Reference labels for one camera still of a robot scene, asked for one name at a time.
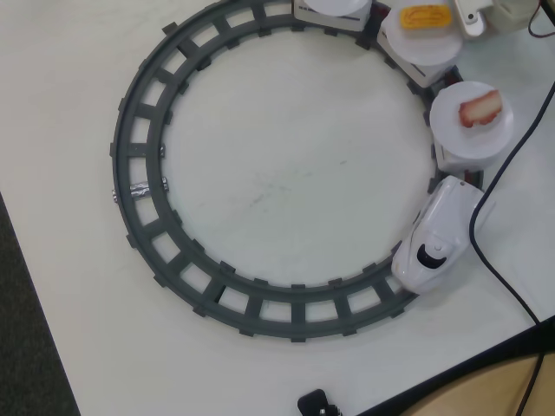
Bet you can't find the white Shinkansen toy locomotive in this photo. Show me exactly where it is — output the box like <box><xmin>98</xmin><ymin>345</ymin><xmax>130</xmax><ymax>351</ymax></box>
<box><xmin>390</xmin><ymin>175</ymin><xmax>487</xmax><ymax>296</ymax></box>

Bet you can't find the thin red wire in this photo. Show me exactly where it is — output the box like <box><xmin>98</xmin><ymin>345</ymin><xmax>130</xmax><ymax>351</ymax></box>
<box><xmin>526</xmin><ymin>0</ymin><xmax>555</xmax><ymax>41</ymax></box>

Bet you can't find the thick black cable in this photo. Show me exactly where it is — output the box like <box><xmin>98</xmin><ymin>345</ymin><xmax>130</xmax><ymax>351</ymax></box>
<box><xmin>469</xmin><ymin>81</ymin><xmax>555</xmax><ymax>416</ymax></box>

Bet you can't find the white toy train carriage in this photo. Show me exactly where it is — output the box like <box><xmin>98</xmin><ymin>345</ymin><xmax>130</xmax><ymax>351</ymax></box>
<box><xmin>375</xmin><ymin>33</ymin><xmax>453</xmax><ymax>88</ymax></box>
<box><xmin>434</xmin><ymin>138</ymin><xmax>502</xmax><ymax>175</ymax></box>
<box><xmin>293</xmin><ymin>0</ymin><xmax>373</xmax><ymax>35</ymax></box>

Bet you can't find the yellow egg sushi toy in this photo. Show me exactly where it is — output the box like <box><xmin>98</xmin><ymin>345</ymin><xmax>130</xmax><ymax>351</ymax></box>
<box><xmin>399</xmin><ymin>3</ymin><xmax>453</xmax><ymax>32</ymax></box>

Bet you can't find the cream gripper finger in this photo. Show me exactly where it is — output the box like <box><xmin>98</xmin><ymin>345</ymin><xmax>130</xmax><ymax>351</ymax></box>
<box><xmin>485</xmin><ymin>0</ymin><xmax>544</xmax><ymax>34</ymax></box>
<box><xmin>453</xmin><ymin>0</ymin><xmax>494</xmax><ymax>41</ymax></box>

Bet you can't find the black plug adapter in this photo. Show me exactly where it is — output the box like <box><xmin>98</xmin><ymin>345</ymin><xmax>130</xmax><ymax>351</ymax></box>
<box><xmin>297</xmin><ymin>388</ymin><xmax>343</xmax><ymax>416</ymax></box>

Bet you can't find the red and white sushi toy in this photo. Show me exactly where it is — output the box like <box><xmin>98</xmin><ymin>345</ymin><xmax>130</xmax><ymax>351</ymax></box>
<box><xmin>458</xmin><ymin>89</ymin><xmax>503</xmax><ymax>129</ymax></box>

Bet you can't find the white round plate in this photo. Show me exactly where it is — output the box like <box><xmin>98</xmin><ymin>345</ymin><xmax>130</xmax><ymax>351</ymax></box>
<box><xmin>428</xmin><ymin>80</ymin><xmax>516</xmax><ymax>160</ymax></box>
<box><xmin>301</xmin><ymin>0</ymin><xmax>374</xmax><ymax>19</ymax></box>
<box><xmin>382</xmin><ymin>4</ymin><xmax>461</xmax><ymax>67</ymax></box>

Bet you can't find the grey circular toy train track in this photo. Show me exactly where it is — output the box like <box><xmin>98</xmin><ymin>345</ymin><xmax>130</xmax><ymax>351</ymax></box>
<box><xmin>108</xmin><ymin>0</ymin><xmax>486</xmax><ymax>344</ymax></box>

